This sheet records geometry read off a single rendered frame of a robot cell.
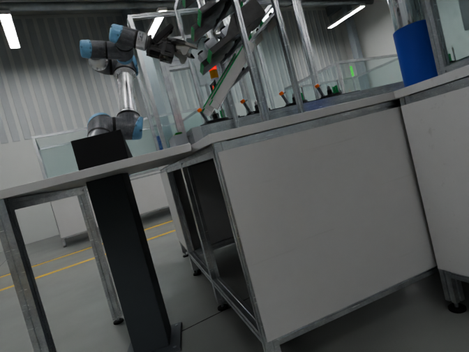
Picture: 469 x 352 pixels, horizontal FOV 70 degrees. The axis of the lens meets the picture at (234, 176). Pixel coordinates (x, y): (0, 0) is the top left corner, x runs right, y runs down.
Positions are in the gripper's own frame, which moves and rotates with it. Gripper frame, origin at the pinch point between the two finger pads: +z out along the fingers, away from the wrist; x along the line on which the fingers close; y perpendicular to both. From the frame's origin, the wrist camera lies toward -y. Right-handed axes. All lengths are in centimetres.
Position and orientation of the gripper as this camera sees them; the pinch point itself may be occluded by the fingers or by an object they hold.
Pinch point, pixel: (194, 51)
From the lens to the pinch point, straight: 159.4
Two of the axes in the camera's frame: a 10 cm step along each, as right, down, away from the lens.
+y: -1.6, 9.8, -1.5
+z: 9.5, 1.9, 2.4
